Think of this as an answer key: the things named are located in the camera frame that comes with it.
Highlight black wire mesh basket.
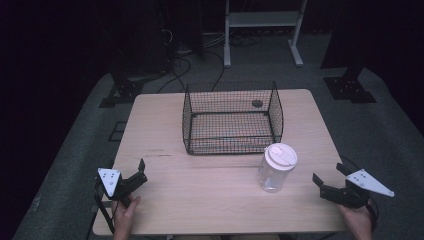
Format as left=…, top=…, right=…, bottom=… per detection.
left=181, top=80, right=285, bottom=156

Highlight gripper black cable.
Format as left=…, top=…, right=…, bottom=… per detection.
left=365, top=196, right=380, bottom=232
left=93, top=179, right=116, bottom=235

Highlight clear plastic jar white lid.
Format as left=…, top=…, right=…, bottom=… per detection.
left=257, top=142, right=298, bottom=194

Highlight black stand base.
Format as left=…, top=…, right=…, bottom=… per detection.
left=98, top=78, right=145, bottom=109
left=322, top=65, right=378, bottom=105

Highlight white metal stand frame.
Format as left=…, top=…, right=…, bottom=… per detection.
left=223, top=0, right=308, bottom=69

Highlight person's right hand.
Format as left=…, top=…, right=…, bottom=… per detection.
left=337, top=202, right=374, bottom=240

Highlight person's left hand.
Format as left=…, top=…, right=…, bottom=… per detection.
left=112, top=194, right=142, bottom=240

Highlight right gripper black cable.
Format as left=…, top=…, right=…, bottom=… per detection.
left=365, top=196, right=380, bottom=232

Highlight black floor cables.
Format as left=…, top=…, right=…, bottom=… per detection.
left=155, top=29, right=264, bottom=95

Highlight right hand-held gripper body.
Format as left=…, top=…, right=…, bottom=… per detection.
left=320, top=168, right=396, bottom=210

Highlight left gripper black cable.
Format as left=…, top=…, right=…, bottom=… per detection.
left=93, top=179, right=116, bottom=235

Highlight black rectangular floor frame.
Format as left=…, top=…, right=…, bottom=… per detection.
left=107, top=121, right=128, bottom=143

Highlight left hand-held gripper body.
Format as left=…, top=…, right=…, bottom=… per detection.
left=97, top=167, right=136, bottom=208

